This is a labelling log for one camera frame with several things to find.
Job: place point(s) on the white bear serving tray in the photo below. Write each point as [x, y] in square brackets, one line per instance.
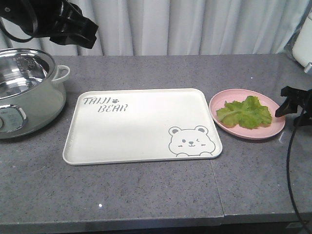
[141, 125]

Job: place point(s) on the white rice cooker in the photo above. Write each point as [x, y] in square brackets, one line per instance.
[302, 48]

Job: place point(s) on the green lettuce leaf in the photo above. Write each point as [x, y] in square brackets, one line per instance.
[249, 114]

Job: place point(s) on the green electric cooking pot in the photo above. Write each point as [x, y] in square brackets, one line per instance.
[32, 93]

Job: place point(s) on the pink round plate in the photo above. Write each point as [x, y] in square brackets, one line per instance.
[262, 132]

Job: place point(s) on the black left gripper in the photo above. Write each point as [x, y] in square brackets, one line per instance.
[64, 23]

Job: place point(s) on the white pleated curtain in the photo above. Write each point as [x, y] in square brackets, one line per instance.
[186, 27]

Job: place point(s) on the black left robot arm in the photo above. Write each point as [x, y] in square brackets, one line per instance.
[22, 14]

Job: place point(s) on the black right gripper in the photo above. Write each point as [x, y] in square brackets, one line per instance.
[295, 98]

